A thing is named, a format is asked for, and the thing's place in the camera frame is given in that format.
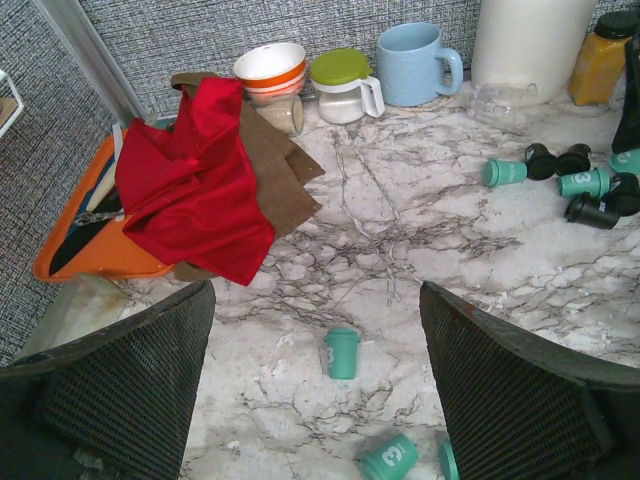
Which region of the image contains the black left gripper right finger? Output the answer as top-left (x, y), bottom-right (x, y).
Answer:
top-left (420, 282), bottom-right (639, 479)

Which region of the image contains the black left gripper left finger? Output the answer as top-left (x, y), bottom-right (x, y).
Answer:
top-left (1, 281), bottom-right (216, 479)

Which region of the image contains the teal coffee capsule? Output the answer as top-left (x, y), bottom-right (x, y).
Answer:
top-left (558, 168), bottom-right (611, 198)
top-left (324, 328), bottom-right (360, 380)
top-left (482, 159), bottom-right (528, 188)
top-left (359, 434), bottom-right (420, 480)
top-left (439, 438), bottom-right (460, 480)
top-left (608, 148), bottom-right (640, 176)

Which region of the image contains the black coffee capsule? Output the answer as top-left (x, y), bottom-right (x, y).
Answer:
top-left (524, 143), bottom-right (557, 181)
top-left (556, 143), bottom-right (591, 176)
top-left (603, 172), bottom-right (640, 217)
top-left (565, 193), bottom-right (620, 230)

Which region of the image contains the orange tray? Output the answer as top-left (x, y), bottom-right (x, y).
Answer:
top-left (32, 136), bottom-right (174, 282)

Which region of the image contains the silver ornate spoon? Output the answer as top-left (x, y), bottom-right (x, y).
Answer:
top-left (73, 210), bottom-right (125, 226)

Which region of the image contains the black knife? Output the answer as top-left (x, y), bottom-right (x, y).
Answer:
top-left (49, 187), bottom-right (122, 276)

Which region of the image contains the red cloth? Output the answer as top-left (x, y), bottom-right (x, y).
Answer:
top-left (115, 77), bottom-right (275, 286)

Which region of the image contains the brown felt mat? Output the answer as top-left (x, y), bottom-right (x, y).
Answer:
top-left (171, 72), bottom-right (324, 281)

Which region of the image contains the clear wine glass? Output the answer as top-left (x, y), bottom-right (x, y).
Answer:
top-left (467, 83), bottom-right (538, 131)

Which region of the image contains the small glass jar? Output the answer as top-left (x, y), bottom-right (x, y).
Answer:
top-left (255, 94), bottom-right (304, 137)

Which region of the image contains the yellow spice bottle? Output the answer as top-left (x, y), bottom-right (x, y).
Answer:
top-left (568, 10), bottom-right (639, 106)

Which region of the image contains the white thermos jug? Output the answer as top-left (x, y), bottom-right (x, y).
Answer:
top-left (471, 0), bottom-right (596, 106)

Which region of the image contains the white orange striped bowl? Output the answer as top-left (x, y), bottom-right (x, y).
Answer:
top-left (233, 42), bottom-right (306, 102)

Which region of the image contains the light blue mug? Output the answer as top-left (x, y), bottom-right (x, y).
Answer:
top-left (376, 22), bottom-right (464, 107)

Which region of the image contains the glass jar green lid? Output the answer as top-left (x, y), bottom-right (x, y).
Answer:
top-left (310, 48), bottom-right (385, 125)

